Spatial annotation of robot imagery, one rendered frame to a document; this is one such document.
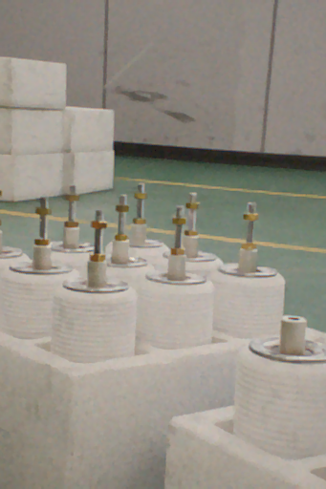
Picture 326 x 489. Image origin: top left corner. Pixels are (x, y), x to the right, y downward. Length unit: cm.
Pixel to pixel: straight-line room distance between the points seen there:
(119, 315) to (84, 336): 4
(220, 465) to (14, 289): 42
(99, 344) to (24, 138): 299
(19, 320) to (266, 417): 42
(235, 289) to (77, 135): 317
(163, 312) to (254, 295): 13
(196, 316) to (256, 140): 551
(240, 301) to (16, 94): 283
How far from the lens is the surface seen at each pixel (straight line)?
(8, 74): 398
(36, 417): 113
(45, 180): 420
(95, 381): 108
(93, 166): 450
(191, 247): 137
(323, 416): 90
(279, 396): 88
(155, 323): 119
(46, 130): 420
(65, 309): 112
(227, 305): 126
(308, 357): 90
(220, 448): 89
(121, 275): 127
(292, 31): 662
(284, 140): 661
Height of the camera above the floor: 48
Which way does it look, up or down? 9 degrees down
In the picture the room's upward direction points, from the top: 3 degrees clockwise
